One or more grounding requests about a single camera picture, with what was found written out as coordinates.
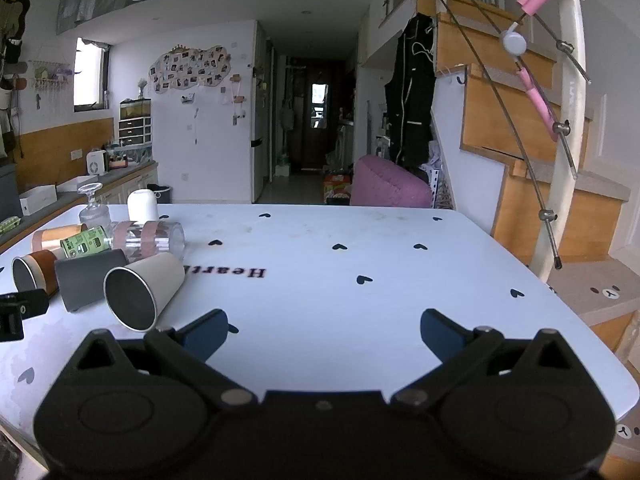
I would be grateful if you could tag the cloud-shaped photo collage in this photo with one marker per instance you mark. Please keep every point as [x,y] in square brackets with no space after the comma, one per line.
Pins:
[192,70]

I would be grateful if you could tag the white cardboard box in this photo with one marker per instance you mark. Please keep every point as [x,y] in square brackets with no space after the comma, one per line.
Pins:
[37,199]

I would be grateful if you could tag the clear cup with brown band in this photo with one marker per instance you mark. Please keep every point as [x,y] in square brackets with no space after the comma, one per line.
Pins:
[150,240]

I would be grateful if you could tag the green egg carton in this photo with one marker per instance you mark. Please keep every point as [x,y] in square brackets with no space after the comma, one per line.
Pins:
[11,225]

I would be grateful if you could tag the white heart-print tablecloth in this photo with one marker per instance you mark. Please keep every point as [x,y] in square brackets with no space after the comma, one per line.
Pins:
[325,300]

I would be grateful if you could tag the white round device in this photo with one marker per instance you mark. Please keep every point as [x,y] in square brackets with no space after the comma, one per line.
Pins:
[514,42]

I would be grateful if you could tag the white perforated rack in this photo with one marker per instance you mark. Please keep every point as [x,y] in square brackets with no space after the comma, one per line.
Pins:
[440,187]

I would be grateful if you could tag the white ceramic cup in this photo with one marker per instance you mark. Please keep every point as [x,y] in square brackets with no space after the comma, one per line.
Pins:
[143,206]

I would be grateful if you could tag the green printed can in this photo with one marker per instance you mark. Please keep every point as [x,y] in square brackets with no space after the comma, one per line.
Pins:
[85,243]

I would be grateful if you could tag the brown paper cup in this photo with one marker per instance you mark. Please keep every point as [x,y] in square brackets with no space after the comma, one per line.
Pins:
[42,267]

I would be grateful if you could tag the bear-print stair mat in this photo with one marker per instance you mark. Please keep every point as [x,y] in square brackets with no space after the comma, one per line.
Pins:
[600,292]

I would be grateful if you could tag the white small appliance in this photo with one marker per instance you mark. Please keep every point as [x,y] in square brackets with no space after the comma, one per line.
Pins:
[95,163]

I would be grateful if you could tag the window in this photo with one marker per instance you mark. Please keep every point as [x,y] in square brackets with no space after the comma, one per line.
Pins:
[91,75]

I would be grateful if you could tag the colourful floor box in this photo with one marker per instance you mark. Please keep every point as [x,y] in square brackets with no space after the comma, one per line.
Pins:
[337,186]

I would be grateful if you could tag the white drawer organizer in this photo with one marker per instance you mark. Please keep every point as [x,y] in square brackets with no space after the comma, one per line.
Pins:
[134,127]

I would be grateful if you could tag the white paper cup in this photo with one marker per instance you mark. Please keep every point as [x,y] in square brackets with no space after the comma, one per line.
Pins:
[160,275]

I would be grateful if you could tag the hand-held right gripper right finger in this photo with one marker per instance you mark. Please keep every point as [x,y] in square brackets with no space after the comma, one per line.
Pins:
[441,335]

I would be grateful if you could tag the wooden staircase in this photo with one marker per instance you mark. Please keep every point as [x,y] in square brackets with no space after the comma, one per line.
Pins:
[510,130]

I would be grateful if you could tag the clear stemmed glass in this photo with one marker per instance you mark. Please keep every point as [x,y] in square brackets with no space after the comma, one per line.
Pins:
[94,210]

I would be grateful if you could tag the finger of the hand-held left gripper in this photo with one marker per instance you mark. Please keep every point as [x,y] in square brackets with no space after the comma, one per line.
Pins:
[20,304]

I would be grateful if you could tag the black trash bin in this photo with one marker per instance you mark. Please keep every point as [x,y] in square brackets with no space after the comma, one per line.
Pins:
[161,194]

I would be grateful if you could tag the black hanging garment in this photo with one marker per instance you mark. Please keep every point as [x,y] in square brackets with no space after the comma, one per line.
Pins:
[411,95]

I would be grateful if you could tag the white curved railing post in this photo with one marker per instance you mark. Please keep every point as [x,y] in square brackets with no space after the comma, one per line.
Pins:
[570,125]

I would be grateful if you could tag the pink pouf seat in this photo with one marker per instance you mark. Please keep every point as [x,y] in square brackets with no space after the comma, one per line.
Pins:
[387,185]

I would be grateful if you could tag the white counter cabinet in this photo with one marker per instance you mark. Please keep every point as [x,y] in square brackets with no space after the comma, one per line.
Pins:
[135,180]

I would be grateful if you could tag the long pink foam tube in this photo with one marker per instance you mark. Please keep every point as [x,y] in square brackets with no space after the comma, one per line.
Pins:
[541,102]

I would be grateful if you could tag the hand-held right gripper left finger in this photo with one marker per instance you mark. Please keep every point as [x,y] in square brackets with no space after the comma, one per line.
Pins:
[207,335]

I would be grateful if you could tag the grey cup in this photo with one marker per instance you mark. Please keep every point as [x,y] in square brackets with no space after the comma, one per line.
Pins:
[85,280]

